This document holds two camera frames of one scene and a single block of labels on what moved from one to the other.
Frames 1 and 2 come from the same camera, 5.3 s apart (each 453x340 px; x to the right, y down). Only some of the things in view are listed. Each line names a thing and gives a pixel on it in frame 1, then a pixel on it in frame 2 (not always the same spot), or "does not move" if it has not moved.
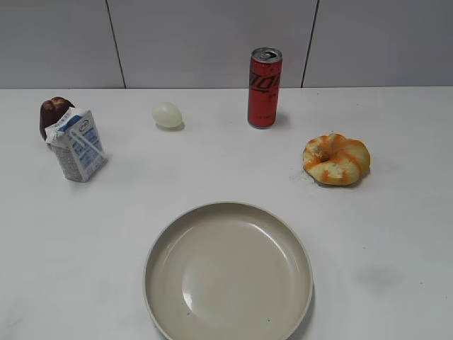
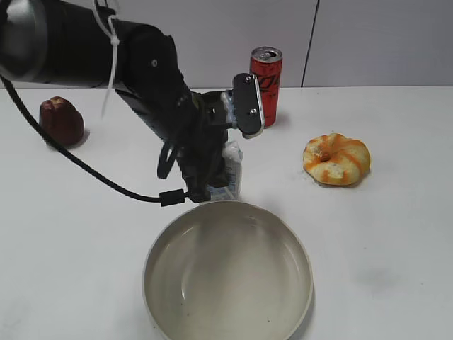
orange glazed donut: x=333 y=159 does not move
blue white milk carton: x=75 y=140 to x=233 y=157
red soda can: x=264 y=82 does not move
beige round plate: x=229 y=270 does not move
